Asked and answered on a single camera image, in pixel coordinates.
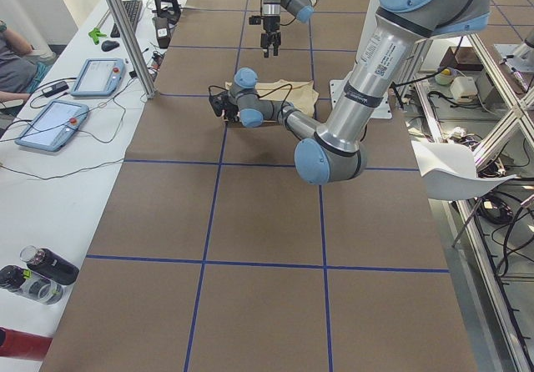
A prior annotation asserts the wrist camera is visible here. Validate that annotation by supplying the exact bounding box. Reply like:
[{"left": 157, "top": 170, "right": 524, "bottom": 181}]
[
  {"left": 249, "top": 15, "right": 263, "bottom": 25},
  {"left": 209, "top": 93, "right": 229, "bottom": 118}
]

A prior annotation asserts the seated person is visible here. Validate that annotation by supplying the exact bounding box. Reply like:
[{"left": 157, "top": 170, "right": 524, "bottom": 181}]
[{"left": 1, "top": 20, "right": 44, "bottom": 103}]

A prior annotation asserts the white box device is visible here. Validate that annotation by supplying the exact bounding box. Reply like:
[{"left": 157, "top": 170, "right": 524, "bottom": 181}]
[{"left": 450, "top": 76, "right": 478, "bottom": 103}]

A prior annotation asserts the cream long-sleeve printed shirt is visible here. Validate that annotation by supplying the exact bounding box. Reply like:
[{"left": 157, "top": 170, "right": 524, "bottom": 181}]
[{"left": 224, "top": 79, "right": 319, "bottom": 128}]

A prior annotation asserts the black power adapter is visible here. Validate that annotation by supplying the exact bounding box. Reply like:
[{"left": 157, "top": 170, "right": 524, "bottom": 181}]
[{"left": 42, "top": 80, "right": 69, "bottom": 98}]

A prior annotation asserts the white curved plastic sheet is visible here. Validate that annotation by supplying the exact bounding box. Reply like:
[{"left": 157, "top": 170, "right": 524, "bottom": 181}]
[{"left": 411, "top": 141, "right": 516, "bottom": 201}]

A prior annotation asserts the green plastic tool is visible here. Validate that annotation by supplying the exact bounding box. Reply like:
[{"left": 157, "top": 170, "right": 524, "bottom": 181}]
[{"left": 88, "top": 27, "right": 107, "bottom": 45}]

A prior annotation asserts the blue teach pendant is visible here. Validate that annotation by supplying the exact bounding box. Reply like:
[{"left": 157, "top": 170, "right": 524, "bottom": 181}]
[
  {"left": 15, "top": 100, "right": 89, "bottom": 152},
  {"left": 70, "top": 58, "right": 125, "bottom": 97}
]

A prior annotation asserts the black keyboard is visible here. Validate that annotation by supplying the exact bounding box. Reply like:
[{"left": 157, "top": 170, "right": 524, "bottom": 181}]
[{"left": 110, "top": 0, "right": 143, "bottom": 38}]

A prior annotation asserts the clear water bottle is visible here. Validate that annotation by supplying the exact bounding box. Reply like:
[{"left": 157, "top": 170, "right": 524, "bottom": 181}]
[{"left": 1, "top": 265, "right": 63, "bottom": 305}]

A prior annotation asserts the aluminium frame post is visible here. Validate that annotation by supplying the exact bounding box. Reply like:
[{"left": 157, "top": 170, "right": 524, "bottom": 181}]
[{"left": 106, "top": 0, "right": 156, "bottom": 99}]

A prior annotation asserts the near blue teach pendant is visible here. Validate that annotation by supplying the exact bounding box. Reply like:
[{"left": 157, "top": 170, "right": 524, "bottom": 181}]
[{"left": 15, "top": 100, "right": 89, "bottom": 152}]

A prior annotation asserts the black water bottle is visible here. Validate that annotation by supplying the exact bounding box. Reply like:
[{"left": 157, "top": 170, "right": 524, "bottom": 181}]
[{"left": 19, "top": 245, "right": 79, "bottom": 285}]

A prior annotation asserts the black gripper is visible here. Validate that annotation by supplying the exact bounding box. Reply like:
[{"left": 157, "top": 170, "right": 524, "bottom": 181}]
[
  {"left": 260, "top": 14, "right": 281, "bottom": 58},
  {"left": 224, "top": 104, "right": 239, "bottom": 121}
]

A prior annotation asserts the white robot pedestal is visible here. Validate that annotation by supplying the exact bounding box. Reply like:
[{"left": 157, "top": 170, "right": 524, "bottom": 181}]
[{"left": 329, "top": 0, "right": 407, "bottom": 124}]

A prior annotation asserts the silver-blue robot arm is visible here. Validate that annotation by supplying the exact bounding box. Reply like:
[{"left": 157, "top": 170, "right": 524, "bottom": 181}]
[
  {"left": 249, "top": 0, "right": 319, "bottom": 58},
  {"left": 209, "top": 0, "right": 491, "bottom": 185}
]

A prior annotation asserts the red bottle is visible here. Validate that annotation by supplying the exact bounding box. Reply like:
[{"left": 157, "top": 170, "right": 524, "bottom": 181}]
[{"left": 1, "top": 327, "right": 53, "bottom": 361}]

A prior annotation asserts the black computer mouse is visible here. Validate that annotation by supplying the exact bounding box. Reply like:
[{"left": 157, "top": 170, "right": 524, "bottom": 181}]
[{"left": 101, "top": 40, "right": 120, "bottom": 52}]

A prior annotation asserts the far blue teach pendant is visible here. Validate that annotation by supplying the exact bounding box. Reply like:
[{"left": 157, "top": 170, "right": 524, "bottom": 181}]
[{"left": 70, "top": 58, "right": 125, "bottom": 97}]

